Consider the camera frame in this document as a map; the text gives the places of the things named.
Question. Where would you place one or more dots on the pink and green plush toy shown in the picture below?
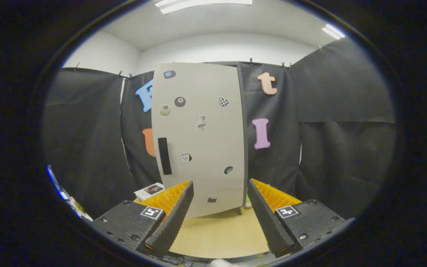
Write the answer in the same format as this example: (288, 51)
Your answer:
(248, 203)

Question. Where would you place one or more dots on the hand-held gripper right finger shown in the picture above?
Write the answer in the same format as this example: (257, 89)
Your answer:
(267, 218)

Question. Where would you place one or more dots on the beige shoe cabinet door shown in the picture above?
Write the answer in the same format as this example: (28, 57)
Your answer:
(206, 178)

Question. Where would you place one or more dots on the black backdrop cloth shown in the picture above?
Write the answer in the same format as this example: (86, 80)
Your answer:
(328, 111)

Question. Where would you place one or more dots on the long ceiling light panel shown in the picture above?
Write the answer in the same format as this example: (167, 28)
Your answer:
(202, 4)

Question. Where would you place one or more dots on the colourful printed object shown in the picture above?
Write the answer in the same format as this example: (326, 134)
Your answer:
(76, 207)

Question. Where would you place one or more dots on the small ceiling light panel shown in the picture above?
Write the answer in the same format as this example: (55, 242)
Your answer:
(334, 32)

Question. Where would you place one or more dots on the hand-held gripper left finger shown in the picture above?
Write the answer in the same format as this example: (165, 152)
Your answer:
(174, 218)

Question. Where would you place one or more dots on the white rounded object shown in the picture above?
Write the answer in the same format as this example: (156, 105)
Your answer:
(221, 263)

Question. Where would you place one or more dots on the white book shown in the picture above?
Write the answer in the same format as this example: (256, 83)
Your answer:
(150, 190)

